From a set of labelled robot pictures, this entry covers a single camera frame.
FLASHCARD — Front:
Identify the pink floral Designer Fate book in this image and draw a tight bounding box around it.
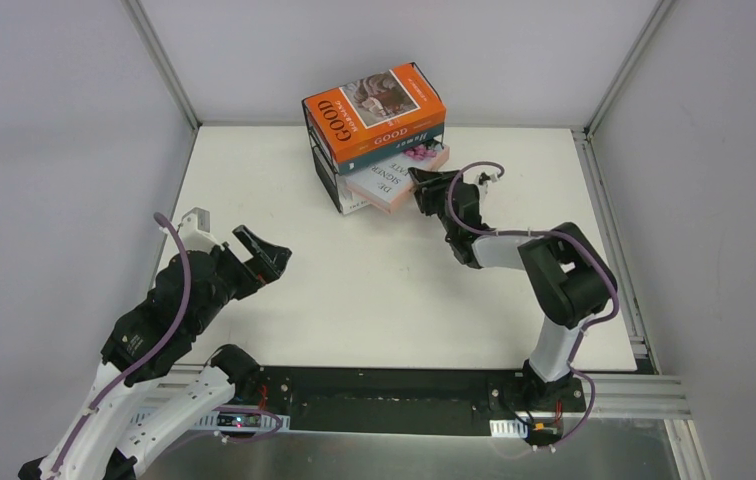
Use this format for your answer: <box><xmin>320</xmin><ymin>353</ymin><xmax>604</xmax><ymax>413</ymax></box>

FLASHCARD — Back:
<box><xmin>364</xmin><ymin>140</ymin><xmax>450</xmax><ymax>213</ymax></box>

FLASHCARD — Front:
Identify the teal Humor book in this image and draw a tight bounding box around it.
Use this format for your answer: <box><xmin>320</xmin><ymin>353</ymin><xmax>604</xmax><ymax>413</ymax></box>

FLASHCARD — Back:
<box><xmin>331</xmin><ymin>123</ymin><xmax>445</xmax><ymax>175</ymax></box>

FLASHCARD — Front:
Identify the white Singularity book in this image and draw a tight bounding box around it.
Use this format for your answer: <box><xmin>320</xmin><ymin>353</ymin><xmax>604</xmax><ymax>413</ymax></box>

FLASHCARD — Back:
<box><xmin>339</xmin><ymin>195</ymin><xmax>370</xmax><ymax>216</ymax></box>

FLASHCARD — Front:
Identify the orange Good Morning book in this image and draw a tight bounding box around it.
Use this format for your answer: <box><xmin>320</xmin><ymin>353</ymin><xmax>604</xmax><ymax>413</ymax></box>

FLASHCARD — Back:
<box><xmin>302</xmin><ymin>62</ymin><xmax>447</xmax><ymax>159</ymax></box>

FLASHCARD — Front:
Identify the white Style magazine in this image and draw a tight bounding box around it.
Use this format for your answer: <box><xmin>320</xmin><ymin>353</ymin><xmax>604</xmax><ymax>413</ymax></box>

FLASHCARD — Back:
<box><xmin>342</xmin><ymin>169</ymin><xmax>369</xmax><ymax>198</ymax></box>

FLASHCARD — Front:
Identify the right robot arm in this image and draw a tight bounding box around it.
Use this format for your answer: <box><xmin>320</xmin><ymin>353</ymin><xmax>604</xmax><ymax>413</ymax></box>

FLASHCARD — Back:
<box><xmin>408</xmin><ymin>161</ymin><xmax>619</xmax><ymax>410</ymax></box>

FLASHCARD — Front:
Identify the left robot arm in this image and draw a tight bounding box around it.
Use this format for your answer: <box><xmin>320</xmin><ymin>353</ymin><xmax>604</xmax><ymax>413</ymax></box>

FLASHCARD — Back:
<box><xmin>18</xmin><ymin>214</ymin><xmax>292</xmax><ymax>479</ymax></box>

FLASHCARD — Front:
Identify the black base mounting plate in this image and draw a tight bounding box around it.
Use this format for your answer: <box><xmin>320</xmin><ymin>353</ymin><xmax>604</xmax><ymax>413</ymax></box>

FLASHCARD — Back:
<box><xmin>238</xmin><ymin>366</ymin><xmax>589</xmax><ymax>436</ymax></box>

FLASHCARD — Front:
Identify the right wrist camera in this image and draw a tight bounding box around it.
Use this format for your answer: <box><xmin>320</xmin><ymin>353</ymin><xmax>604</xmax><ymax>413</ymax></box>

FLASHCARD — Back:
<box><xmin>476</xmin><ymin>172</ymin><xmax>504</xmax><ymax>188</ymax></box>

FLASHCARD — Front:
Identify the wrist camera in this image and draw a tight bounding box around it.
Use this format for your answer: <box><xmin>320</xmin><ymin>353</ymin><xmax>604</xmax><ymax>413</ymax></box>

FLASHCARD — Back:
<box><xmin>177</xmin><ymin>207</ymin><xmax>220</xmax><ymax>253</ymax></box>
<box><xmin>476</xmin><ymin>172</ymin><xmax>504</xmax><ymax>188</ymax></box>

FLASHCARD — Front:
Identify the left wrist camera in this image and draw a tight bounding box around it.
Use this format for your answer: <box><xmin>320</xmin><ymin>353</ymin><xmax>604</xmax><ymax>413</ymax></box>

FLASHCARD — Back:
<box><xmin>177</xmin><ymin>207</ymin><xmax>220</xmax><ymax>253</ymax></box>

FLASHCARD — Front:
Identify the black wire wooden shelf rack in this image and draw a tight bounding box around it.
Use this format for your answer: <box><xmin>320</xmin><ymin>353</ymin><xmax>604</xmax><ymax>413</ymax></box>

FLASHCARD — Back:
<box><xmin>305</xmin><ymin>113</ymin><xmax>447</xmax><ymax>213</ymax></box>

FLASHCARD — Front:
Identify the aluminium frame rail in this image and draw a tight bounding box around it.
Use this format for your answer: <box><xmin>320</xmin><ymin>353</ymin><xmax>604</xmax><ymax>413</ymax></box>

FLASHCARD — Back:
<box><xmin>146</xmin><ymin>360</ymin><xmax>692</xmax><ymax>439</ymax></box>

